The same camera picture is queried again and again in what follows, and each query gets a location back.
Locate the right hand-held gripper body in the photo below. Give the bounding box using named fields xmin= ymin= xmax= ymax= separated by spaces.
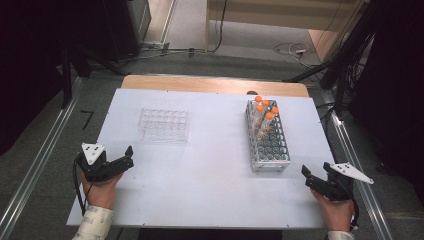
xmin=323 ymin=161 xmax=375 ymax=202

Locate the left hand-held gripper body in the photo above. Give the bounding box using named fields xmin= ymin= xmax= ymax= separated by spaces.
xmin=75 ymin=142 xmax=118 ymax=183

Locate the metal test tube rack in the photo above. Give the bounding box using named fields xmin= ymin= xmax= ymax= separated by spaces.
xmin=245 ymin=99 xmax=292 ymax=173

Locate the clear acrylic tube rack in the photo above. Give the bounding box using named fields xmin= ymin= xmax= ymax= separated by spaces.
xmin=137 ymin=108 xmax=190 ymax=145

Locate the orange-capped test tube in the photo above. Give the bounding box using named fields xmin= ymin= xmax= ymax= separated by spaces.
xmin=258 ymin=112 xmax=275 ymax=138
xmin=263 ymin=106 xmax=280 ymax=134
xmin=257 ymin=99 xmax=270 ymax=124
xmin=253 ymin=104 xmax=266 ymax=134
xmin=251 ymin=95 xmax=264 ymax=121

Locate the person's right hand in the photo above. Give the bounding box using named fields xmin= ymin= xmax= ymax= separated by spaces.
xmin=309 ymin=188 xmax=355 ymax=233

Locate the person's left hand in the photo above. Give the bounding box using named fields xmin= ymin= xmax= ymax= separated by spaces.
xmin=80 ymin=171 xmax=125 ymax=210

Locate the black metal stand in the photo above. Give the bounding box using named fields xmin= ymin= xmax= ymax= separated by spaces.
xmin=59 ymin=44 xmax=74 ymax=110

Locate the grey power strip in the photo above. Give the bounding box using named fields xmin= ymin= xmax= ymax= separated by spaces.
xmin=142 ymin=41 xmax=172 ymax=53

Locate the black cabinet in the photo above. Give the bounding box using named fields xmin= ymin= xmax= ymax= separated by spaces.
xmin=101 ymin=0 xmax=152 ymax=64

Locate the light wooden shelf unit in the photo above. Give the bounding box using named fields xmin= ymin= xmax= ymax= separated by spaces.
xmin=204 ymin=0 xmax=371 ymax=63

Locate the aluminium floor rail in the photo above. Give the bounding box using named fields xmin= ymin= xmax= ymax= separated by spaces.
xmin=0 ymin=76 xmax=84 ymax=240
xmin=328 ymin=109 xmax=395 ymax=240

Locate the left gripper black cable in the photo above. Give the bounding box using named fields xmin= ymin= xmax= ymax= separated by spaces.
xmin=72 ymin=154 xmax=88 ymax=216

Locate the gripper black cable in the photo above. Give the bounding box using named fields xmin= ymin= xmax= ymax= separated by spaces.
xmin=72 ymin=154 xmax=88 ymax=216
xmin=346 ymin=186 xmax=362 ymax=232

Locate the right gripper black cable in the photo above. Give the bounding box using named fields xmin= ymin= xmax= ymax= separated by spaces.
xmin=346 ymin=186 xmax=362 ymax=232

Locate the black stand with cables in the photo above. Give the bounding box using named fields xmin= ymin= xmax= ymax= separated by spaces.
xmin=282 ymin=0 xmax=379 ymax=113

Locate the white coiled cable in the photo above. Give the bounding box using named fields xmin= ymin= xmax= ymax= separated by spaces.
xmin=272 ymin=41 xmax=312 ymax=68

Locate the black hanging cable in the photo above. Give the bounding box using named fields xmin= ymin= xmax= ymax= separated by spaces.
xmin=207 ymin=0 xmax=230 ymax=55

